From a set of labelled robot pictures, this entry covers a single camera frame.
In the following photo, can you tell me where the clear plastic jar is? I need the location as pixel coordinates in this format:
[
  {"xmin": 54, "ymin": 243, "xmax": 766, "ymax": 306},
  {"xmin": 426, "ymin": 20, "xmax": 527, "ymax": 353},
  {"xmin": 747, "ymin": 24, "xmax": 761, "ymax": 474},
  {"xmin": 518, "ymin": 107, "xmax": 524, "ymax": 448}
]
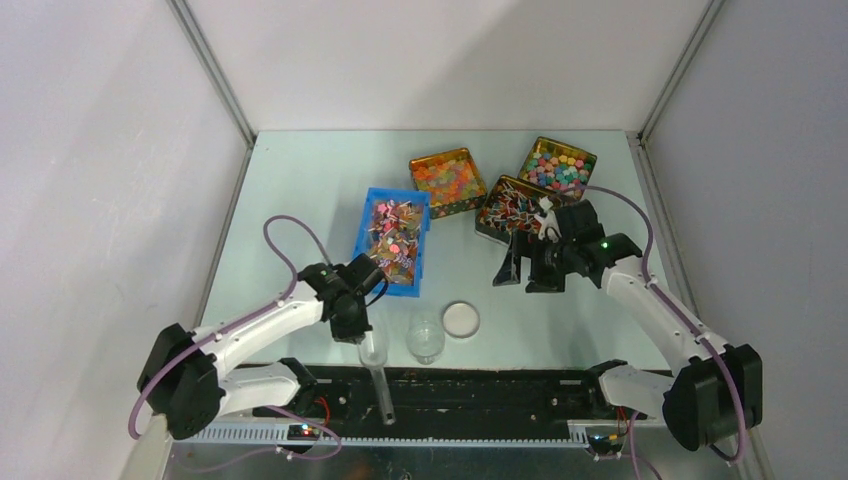
[{"xmin": 406, "ymin": 313, "xmax": 446, "ymax": 365}]

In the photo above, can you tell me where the tin of orange candies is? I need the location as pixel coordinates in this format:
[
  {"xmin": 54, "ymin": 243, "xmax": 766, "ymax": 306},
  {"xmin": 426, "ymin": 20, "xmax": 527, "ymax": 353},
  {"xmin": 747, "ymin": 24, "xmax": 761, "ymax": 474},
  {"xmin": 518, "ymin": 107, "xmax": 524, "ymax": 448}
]
[{"xmin": 408, "ymin": 147, "xmax": 488, "ymax": 220}]

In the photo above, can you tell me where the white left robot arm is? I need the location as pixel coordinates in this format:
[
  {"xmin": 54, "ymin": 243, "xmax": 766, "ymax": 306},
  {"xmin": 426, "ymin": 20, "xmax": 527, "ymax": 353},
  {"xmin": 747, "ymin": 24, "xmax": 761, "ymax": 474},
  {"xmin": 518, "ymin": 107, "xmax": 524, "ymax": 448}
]
[{"xmin": 137, "ymin": 254, "xmax": 388, "ymax": 440}]

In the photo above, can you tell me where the tin of wrapped candies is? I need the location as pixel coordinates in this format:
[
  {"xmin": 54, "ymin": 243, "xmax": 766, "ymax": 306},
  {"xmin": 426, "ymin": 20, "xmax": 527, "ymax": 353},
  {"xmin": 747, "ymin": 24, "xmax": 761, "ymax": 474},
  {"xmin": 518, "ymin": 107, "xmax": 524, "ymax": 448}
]
[{"xmin": 474, "ymin": 175, "xmax": 564, "ymax": 245}]

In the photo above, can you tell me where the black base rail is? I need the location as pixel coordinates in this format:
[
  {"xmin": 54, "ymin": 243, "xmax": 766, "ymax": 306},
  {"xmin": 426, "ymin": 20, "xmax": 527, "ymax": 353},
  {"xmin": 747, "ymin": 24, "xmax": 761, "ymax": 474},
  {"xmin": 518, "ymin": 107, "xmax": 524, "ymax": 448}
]
[{"xmin": 284, "ymin": 365, "xmax": 624, "ymax": 434}]

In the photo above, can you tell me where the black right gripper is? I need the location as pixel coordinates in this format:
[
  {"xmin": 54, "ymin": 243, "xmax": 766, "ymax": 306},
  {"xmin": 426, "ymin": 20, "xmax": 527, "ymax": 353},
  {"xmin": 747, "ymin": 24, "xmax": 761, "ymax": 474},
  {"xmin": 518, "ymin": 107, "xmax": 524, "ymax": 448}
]
[{"xmin": 492, "ymin": 228, "xmax": 577, "ymax": 293}]

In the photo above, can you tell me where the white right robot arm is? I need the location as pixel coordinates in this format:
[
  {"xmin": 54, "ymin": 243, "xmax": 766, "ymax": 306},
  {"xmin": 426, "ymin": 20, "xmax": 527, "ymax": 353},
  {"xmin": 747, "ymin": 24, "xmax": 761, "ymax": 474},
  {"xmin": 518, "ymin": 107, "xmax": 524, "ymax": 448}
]
[{"xmin": 493, "ymin": 200, "xmax": 763, "ymax": 451}]

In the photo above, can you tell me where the white jar lid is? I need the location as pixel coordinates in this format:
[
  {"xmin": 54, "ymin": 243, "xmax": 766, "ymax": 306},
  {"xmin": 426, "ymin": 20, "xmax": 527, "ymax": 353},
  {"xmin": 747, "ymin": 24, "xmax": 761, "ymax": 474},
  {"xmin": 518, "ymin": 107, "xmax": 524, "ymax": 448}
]
[{"xmin": 442, "ymin": 301, "xmax": 481, "ymax": 339}]

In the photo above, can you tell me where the grey slotted cable duct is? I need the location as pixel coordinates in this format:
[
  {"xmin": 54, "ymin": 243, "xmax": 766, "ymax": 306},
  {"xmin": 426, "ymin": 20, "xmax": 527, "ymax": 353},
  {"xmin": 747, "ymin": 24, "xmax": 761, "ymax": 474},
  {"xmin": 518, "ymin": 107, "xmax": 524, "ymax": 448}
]
[{"xmin": 186, "ymin": 421, "xmax": 590, "ymax": 448}]

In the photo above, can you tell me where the blue plastic candy bin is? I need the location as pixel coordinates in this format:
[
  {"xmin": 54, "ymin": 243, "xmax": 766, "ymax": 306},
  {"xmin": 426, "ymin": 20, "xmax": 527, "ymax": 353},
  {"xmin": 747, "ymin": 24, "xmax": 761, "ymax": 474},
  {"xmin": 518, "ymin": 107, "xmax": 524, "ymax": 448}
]
[{"xmin": 353, "ymin": 187, "xmax": 430, "ymax": 298}]

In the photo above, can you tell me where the tin of pastel candies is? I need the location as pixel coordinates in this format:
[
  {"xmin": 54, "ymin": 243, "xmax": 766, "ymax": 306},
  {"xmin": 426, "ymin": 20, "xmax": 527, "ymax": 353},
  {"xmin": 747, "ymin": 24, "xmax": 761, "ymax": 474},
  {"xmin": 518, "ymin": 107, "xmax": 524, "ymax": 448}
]
[{"xmin": 517, "ymin": 136, "xmax": 598, "ymax": 201}]

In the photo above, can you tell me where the clear plastic scoop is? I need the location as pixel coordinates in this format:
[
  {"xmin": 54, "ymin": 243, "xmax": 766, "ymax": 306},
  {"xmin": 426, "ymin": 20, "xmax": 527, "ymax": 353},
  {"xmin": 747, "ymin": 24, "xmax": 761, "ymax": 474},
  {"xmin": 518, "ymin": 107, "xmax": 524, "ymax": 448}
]
[{"xmin": 358, "ymin": 314, "xmax": 396, "ymax": 426}]

